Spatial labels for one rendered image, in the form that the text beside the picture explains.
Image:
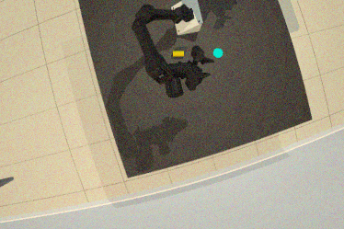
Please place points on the yellow cylinder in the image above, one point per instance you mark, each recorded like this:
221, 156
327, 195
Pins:
178, 53

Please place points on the cyan circle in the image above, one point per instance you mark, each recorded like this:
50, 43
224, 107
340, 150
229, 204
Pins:
218, 53

